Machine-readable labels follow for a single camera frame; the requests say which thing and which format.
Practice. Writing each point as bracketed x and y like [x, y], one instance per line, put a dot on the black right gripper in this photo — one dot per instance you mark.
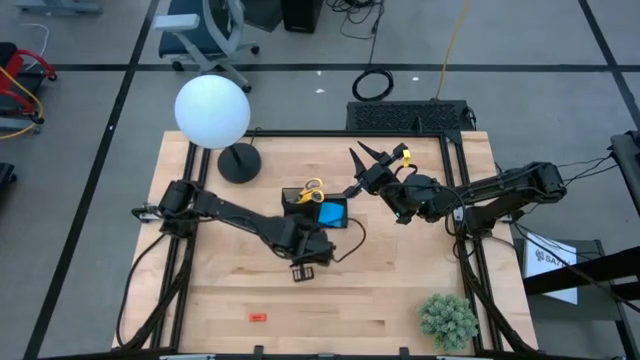
[380, 177]

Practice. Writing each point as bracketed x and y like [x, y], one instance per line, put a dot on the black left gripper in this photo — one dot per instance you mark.
[307, 245]

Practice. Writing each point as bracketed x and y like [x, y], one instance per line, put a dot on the red eraser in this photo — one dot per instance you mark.
[257, 317]

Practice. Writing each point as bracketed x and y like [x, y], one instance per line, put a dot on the blue sticky note pad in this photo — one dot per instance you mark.
[331, 214]

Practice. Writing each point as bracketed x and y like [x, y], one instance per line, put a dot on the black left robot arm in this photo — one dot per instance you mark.
[235, 215]

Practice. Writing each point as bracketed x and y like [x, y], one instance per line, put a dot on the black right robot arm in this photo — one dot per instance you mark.
[500, 187]

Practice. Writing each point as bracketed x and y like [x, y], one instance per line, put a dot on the black mesh desk organizer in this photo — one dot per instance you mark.
[290, 197]

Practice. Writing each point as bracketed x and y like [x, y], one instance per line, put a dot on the grey and blue office chair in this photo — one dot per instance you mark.
[190, 35]

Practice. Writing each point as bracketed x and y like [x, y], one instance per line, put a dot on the black perforated metal case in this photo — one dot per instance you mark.
[400, 116]

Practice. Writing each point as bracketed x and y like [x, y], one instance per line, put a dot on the green artificial plant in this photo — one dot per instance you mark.
[448, 322]

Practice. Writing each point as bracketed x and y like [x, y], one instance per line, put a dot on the black computer tower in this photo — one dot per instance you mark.
[301, 15]

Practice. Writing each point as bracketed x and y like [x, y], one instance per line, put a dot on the white globe table lamp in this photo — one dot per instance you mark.
[210, 110]

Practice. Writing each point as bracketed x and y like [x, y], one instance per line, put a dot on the white printed paper sheet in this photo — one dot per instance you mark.
[550, 280]

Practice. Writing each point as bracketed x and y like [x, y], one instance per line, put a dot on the black support beam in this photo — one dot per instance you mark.
[575, 274]

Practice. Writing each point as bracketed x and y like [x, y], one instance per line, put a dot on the black floor equipment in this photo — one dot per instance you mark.
[6, 180]

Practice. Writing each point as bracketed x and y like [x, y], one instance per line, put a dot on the grey furniture base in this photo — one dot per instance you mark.
[60, 6]

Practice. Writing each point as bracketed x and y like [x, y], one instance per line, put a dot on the red cart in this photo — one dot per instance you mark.
[11, 62]

